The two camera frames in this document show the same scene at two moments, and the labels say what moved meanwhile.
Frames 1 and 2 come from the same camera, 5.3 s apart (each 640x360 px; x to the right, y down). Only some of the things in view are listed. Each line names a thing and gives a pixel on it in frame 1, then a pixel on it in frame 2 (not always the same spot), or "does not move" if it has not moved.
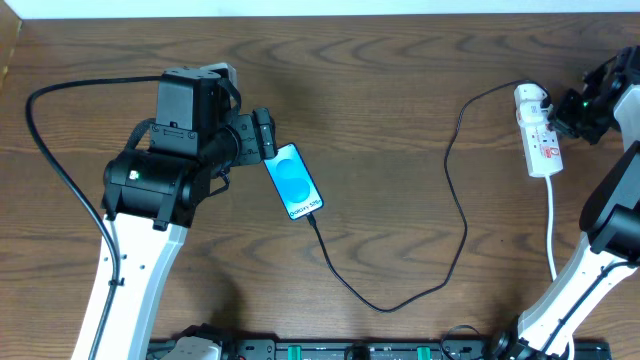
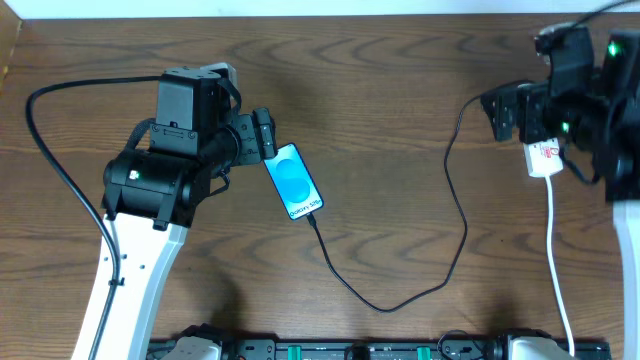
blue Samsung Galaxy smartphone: [293, 182] does not move
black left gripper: [251, 141] does not move
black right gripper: [570, 112] → [507, 113]
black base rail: [378, 349] does not move
